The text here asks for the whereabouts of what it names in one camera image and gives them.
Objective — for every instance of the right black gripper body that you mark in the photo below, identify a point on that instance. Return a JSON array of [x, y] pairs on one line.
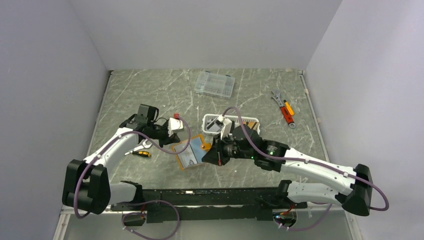
[[224, 148]]

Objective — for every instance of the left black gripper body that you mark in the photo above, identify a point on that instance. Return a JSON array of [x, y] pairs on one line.
[[162, 136]]

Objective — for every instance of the white plastic basket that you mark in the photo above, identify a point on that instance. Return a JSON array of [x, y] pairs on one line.
[[234, 118]]

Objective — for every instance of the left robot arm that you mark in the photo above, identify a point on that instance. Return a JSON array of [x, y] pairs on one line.
[[87, 185]]

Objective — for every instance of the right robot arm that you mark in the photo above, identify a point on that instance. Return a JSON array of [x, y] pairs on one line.
[[348, 187]]

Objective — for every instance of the gold cards stack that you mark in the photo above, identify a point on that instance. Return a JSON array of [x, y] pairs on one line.
[[253, 125]]

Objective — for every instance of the clear plastic organizer box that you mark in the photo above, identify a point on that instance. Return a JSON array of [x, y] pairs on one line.
[[214, 85]]

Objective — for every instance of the red adjustable wrench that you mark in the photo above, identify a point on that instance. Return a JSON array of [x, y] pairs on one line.
[[276, 95]]

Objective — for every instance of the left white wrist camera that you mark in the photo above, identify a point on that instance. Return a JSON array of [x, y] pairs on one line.
[[175, 125]]

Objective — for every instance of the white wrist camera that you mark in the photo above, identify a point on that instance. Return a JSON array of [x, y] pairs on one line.
[[226, 126], [175, 125]]

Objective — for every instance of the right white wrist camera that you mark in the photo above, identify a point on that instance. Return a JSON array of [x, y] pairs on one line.
[[226, 126]]

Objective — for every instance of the yellow black handled wrench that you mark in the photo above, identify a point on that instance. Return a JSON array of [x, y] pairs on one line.
[[141, 149]]

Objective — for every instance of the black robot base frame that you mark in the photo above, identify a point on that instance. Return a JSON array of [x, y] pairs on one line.
[[165, 205]]

